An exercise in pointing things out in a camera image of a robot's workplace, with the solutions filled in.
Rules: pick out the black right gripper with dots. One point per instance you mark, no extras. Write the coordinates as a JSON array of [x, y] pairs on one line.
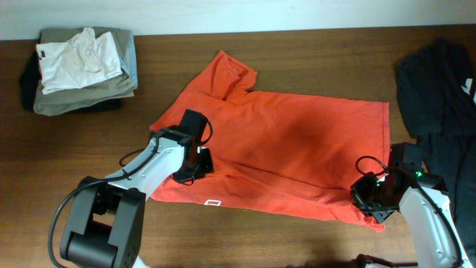
[[357, 195]]

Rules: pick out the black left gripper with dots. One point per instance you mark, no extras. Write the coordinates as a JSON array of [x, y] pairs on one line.
[[207, 163]]

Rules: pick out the orange printed t-shirt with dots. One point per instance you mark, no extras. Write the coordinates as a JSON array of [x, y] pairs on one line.
[[279, 153]]

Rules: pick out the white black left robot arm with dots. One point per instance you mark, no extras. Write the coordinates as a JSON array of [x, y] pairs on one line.
[[105, 224]]

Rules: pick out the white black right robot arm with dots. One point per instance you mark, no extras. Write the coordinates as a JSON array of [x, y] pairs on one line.
[[403, 185]]

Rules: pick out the folded olive green garment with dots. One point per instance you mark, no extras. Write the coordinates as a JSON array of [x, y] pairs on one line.
[[61, 102]]

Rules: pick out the folded light blue garment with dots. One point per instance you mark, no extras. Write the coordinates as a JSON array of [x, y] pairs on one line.
[[128, 54]]

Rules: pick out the dark navy garment pile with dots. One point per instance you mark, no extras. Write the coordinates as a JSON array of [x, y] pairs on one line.
[[436, 98]]

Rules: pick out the folded white garment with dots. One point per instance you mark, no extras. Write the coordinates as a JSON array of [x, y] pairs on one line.
[[81, 61]]

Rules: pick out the folded black garment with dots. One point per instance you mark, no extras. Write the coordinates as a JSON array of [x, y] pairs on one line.
[[28, 83]]

